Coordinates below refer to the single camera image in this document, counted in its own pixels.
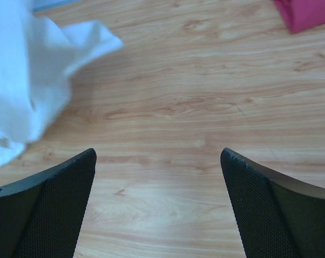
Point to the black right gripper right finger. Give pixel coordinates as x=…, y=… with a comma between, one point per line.
x=276, y=215

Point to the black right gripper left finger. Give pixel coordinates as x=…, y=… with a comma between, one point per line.
x=41, y=215

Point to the white t shirt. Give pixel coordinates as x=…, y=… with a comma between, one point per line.
x=37, y=60

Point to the folded magenta t shirt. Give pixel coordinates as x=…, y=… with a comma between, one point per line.
x=300, y=15

